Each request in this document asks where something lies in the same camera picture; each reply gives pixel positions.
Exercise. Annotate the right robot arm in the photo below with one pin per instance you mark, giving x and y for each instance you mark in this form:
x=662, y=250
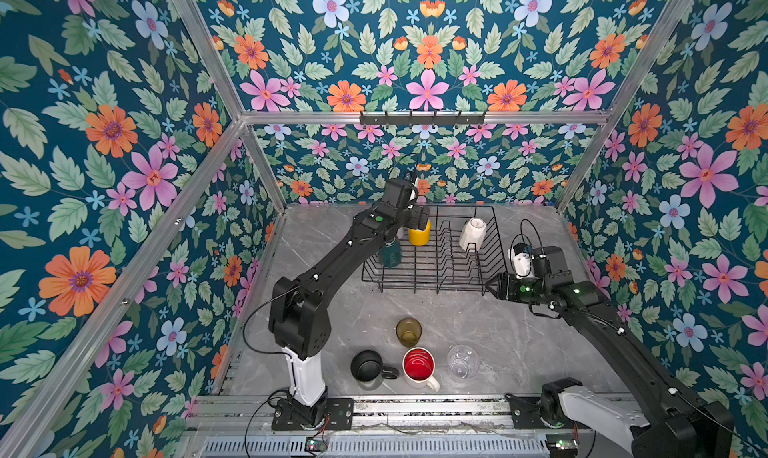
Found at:
x=671, y=420

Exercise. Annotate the cream white mug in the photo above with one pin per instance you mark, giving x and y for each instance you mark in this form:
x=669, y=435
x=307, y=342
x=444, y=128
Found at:
x=473, y=234

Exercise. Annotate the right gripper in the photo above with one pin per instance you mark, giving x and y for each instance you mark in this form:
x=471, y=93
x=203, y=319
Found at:
x=505, y=282

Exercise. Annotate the yellow mug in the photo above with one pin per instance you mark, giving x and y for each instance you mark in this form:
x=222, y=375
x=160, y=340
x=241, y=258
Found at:
x=420, y=237

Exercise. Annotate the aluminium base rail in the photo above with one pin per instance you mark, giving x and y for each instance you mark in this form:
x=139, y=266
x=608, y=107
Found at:
x=432, y=407

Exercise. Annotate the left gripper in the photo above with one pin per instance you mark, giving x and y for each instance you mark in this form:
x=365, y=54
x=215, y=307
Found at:
x=418, y=218

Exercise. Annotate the olive green glass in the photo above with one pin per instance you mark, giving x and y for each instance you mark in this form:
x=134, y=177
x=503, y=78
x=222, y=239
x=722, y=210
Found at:
x=409, y=332

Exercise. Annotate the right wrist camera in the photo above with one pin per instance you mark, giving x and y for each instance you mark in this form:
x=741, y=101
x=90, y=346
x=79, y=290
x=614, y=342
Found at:
x=521, y=260

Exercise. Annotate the red white mug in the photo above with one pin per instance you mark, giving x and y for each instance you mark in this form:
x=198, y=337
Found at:
x=419, y=366

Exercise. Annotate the wall hook rail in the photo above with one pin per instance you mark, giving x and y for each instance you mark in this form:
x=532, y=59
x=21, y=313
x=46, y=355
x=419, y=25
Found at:
x=400, y=119

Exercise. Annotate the black mug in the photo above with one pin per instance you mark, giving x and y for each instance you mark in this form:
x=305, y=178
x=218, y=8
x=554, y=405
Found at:
x=369, y=370

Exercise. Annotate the black wire dish rack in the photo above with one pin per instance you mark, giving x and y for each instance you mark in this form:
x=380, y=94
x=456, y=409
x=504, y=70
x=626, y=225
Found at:
x=442, y=264

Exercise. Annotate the dark green mug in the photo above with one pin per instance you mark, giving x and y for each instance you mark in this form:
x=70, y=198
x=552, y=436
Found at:
x=390, y=255

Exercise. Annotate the clear drinking glass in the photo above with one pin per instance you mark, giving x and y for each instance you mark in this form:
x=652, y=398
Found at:
x=463, y=361

